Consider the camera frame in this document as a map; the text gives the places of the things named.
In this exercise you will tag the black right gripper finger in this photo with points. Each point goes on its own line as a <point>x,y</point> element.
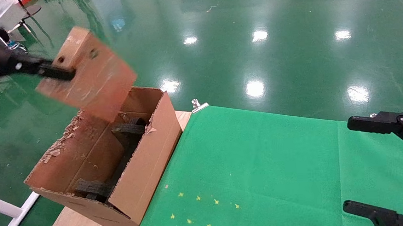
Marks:
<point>382,215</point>
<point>386,123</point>

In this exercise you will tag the small brown cardboard box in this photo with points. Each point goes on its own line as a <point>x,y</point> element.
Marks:
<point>96,77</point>

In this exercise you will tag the large open cardboard carton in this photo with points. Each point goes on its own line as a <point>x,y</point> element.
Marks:
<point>148,166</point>

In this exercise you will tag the wheeled black stool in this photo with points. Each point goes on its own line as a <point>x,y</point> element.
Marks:
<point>14,46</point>

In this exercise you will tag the black round stand base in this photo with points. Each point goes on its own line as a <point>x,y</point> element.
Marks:
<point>33,10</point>

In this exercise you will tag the green cloth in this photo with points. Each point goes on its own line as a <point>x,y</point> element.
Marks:
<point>279,164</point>

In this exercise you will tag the metal binder clip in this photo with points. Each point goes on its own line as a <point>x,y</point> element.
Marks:
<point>199,107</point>

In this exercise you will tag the white metal frame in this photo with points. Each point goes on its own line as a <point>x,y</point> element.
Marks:
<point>25,26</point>

